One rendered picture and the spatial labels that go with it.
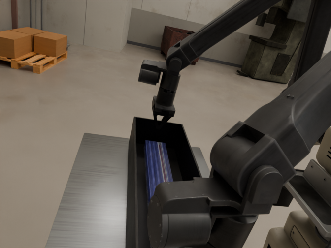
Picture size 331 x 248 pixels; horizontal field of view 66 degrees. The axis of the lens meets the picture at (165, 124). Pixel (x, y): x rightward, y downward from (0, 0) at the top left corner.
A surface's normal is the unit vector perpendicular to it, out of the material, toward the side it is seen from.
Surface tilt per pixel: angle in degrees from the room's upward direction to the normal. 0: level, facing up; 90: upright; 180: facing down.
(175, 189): 11
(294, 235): 98
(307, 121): 70
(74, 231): 0
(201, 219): 38
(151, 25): 90
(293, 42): 90
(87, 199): 0
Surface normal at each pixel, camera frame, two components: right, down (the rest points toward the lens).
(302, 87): -0.61, -0.68
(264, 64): 0.22, 0.47
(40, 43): 0.01, 0.44
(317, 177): -0.97, -0.14
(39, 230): 0.22, -0.88
